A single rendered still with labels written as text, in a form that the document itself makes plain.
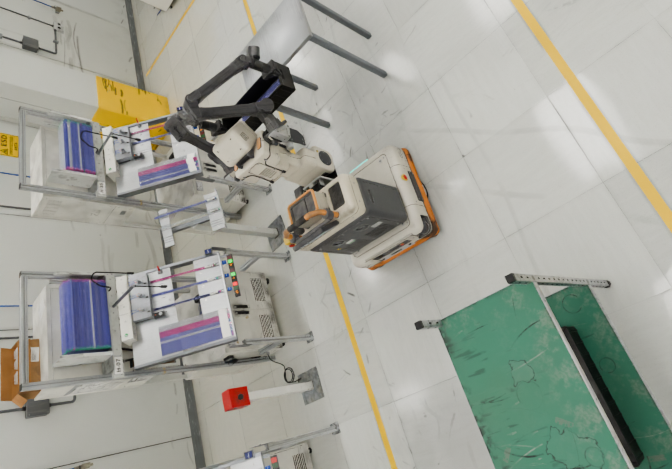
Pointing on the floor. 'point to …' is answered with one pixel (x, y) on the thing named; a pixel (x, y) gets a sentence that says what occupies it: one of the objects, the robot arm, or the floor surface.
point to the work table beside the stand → (278, 22)
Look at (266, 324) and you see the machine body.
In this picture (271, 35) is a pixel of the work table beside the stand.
